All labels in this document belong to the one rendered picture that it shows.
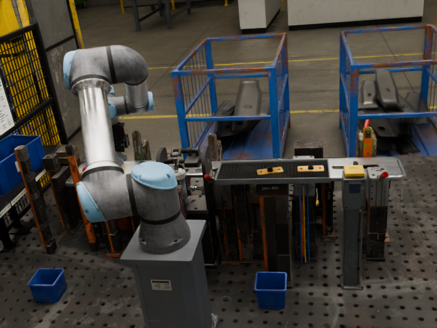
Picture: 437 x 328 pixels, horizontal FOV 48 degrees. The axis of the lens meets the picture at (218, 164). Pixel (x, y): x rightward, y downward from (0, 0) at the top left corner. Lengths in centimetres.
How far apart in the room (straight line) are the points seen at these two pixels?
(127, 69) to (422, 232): 136
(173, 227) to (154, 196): 11
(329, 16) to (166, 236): 856
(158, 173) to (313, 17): 852
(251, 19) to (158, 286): 855
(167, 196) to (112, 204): 15
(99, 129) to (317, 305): 94
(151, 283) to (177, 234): 16
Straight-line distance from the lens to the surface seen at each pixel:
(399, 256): 204
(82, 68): 151
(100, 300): 194
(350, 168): 164
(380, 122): 437
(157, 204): 133
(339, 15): 972
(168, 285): 144
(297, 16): 970
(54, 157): 224
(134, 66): 154
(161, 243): 138
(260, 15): 970
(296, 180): 157
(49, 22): 499
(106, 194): 133
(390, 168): 201
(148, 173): 132
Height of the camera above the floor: 190
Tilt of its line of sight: 26 degrees down
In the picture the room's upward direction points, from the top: 6 degrees counter-clockwise
